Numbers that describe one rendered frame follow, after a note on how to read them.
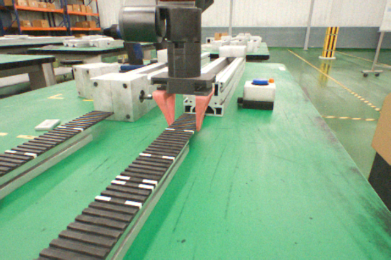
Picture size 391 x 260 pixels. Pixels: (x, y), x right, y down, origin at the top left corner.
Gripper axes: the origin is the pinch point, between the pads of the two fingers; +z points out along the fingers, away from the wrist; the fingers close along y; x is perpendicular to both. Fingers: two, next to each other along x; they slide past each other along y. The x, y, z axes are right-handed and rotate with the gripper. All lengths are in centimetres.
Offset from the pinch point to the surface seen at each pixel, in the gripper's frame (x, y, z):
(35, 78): -125, 165, 21
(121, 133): -0.1, 13.5, 3.2
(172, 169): 12.8, -2.0, 2.0
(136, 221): 23.2, -1.6, 2.2
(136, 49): -50, 34, -9
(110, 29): -48, 43, -17
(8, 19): -896, 1059, -56
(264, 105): -23.7, -14.5, 1.7
